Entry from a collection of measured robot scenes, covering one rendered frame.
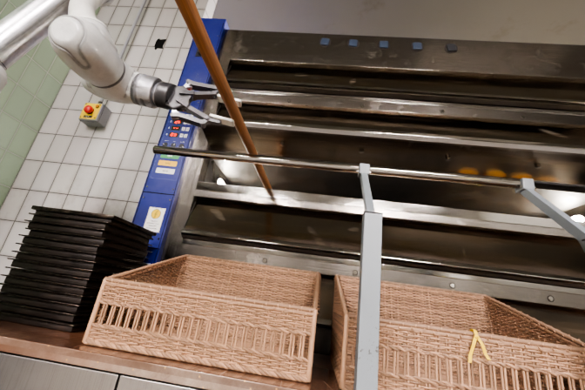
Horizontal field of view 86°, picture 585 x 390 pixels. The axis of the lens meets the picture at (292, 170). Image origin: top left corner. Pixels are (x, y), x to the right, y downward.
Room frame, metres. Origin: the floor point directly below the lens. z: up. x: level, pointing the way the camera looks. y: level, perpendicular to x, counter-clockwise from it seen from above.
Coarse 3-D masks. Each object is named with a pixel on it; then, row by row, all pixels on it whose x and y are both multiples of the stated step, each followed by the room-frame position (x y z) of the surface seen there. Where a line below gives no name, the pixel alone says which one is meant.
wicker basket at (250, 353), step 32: (192, 256) 1.32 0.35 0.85; (128, 288) 0.86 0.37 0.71; (160, 288) 0.85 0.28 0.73; (192, 288) 1.29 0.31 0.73; (224, 288) 1.28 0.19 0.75; (256, 288) 1.27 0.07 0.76; (288, 288) 1.26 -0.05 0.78; (96, 320) 0.89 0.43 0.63; (128, 320) 0.86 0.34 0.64; (160, 320) 1.25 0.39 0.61; (192, 320) 0.84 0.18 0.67; (224, 320) 0.83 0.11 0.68; (256, 320) 0.83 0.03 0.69; (288, 320) 0.81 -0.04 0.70; (160, 352) 0.85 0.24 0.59; (192, 352) 0.84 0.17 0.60; (224, 352) 0.83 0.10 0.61; (256, 352) 0.82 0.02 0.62; (288, 352) 0.81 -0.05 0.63
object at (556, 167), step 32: (224, 128) 1.23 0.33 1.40; (256, 128) 1.19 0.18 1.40; (288, 128) 1.17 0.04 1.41; (352, 160) 1.30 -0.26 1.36; (384, 160) 1.26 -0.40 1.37; (416, 160) 1.23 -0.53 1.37; (480, 160) 1.16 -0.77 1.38; (512, 160) 1.13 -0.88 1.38; (544, 160) 1.09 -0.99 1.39; (576, 160) 1.07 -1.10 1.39
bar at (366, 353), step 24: (312, 168) 0.94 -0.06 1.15; (336, 168) 0.92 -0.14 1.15; (360, 168) 0.90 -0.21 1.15; (384, 168) 0.90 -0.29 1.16; (528, 192) 0.83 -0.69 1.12; (552, 216) 0.76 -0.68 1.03; (360, 264) 0.71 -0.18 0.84; (360, 288) 0.69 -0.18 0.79; (360, 312) 0.69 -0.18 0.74; (360, 336) 0.69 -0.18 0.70; (360, 360) 0.69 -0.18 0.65; (360, 384) 0.69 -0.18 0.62
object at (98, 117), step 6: (96, 108) 1.37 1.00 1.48; (102, 108) 1.37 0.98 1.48; (108, 108) 1.41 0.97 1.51; (84, 114) 1.38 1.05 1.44; (90, 114) 1.37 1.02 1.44; (96, 114) 1.37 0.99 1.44; (102, 114) 1.39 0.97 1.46; (108, 114) 1.42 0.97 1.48; (84, 120) 1.39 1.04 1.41; (90, 120) 1.38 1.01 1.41; (96, 120) 1.37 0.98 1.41; (102, 120) 1.40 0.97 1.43; (96, 126) 1.44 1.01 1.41; (102, 126) 1.43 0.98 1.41
